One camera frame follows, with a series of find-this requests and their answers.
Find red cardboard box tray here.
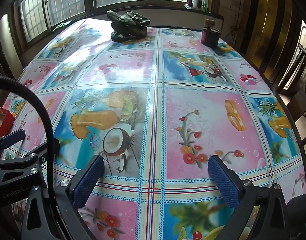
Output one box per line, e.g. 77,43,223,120
0,107,15,137

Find colourful fruit print tablecloth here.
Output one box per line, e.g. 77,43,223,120
19,19,306,239

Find carved wooden chair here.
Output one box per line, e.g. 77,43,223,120
277,43,306,146

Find green cloth on sill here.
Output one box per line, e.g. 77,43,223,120
53,20,71,32

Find dark red jar with lid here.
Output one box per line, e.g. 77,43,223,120
201,18,220,48

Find dark green leafy vegetable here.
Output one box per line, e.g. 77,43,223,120
106,10,151,43

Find green bottle on sill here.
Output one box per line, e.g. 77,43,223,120
203,0,209,12

